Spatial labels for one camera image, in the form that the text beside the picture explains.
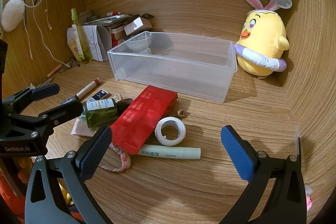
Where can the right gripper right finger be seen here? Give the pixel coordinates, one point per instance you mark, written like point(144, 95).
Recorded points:
point(287, 200)

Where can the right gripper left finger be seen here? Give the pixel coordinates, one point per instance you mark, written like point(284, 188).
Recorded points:
point(44, 200)

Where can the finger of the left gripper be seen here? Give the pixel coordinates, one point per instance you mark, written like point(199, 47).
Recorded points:
point(17, 102)
point(63, 112)

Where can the green glass bottle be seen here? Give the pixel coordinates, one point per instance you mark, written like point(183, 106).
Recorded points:
point(103, 112)

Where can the small dark blue box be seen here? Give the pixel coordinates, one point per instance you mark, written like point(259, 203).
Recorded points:
point(100, 95)

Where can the beige cylindrical tube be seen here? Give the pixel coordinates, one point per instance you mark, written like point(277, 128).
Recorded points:
point(81, 94)

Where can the wooden tag keychain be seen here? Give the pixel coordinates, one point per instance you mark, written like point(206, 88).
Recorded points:
point(117, 98)

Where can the red foil pouch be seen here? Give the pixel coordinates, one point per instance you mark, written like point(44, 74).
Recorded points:
point(132, 129)

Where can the white tape roll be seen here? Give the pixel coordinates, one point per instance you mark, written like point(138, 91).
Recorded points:
point(170, 131)

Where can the light green tube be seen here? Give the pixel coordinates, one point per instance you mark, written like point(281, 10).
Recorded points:
point(161, 151)

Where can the pink cream tube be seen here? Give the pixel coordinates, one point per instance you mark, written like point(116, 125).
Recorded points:
point(80, 128)

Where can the wooden stick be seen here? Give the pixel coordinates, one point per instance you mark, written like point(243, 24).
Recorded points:
point(54, 71)

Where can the yellow spray bottle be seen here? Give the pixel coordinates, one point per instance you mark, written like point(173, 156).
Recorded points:
point(80, 38)

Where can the folded white paper booklet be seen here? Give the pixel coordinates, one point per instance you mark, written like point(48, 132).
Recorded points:
point(98, 39)

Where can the white fluffy pompom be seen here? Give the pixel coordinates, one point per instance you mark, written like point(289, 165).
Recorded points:
point(12, 15)

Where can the white bowl of stones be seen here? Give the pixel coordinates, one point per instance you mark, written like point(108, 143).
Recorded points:
point(139, 42)

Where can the stack of books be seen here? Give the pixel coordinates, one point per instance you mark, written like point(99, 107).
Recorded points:
point(114, 24)

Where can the red white marker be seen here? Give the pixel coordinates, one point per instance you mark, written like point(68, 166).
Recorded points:
point(114, 13)

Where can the small white cardboard box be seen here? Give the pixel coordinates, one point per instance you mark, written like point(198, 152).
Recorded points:
point(137, 25)

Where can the small wooden bead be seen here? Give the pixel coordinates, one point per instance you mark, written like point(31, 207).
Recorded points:
point(181, 113)

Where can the clear plastic storage bin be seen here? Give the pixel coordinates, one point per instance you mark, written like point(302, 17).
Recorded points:
point(199, 66)

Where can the yellow chick plush toy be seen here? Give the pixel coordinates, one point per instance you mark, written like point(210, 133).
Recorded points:
point(263, 39)

